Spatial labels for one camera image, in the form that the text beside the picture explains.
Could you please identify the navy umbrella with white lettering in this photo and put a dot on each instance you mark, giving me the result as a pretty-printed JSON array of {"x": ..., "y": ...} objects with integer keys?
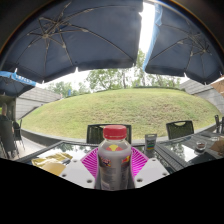
[{"x": 15, "y": 83}]

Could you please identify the large navy patio umbrella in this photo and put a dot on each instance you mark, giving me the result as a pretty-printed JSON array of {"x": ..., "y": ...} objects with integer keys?
[{"x": 76, "y": 36}]

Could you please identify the clear bottle with red cap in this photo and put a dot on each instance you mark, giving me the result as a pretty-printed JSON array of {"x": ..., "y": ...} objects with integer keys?
[{"x": 114, "y": 163}]

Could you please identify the small glass ashtray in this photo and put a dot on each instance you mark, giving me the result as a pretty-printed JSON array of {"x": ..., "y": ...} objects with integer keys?
[{"x": 201, "y": 145}]

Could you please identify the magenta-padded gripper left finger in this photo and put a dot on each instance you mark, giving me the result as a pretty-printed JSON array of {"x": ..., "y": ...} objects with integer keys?
[{"x": 78, "y": 173}]

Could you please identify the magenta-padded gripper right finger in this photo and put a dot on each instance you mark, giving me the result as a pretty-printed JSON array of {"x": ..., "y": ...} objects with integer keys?
[{"x": 150, "y": 171}]

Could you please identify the person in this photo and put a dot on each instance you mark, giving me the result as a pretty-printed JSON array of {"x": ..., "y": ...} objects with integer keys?
[{"x": 4, "y": 111}]

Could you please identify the grey tube with coloured label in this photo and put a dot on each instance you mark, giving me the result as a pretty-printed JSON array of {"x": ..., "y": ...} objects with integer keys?
[{"x": 150, "y": 141}]

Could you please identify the dark wicker patio chair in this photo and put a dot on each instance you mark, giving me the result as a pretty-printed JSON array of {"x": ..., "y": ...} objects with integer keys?
[
  {"x": 18, "y": 131},
  {"x": 218, "y": 124},
  {"x": 7, "y": 136}
]

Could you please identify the navy umbrella with blue edge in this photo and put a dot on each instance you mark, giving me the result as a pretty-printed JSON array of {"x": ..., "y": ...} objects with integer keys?
[{"x": 186, "y": 46}]

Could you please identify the brown paper bag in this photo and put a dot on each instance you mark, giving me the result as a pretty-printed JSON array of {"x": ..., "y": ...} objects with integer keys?
[{"x": 218, "y": 146}]

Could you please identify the row of green trees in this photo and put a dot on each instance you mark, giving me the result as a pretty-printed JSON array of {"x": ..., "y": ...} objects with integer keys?
[{"x": 110, "y": 78}]

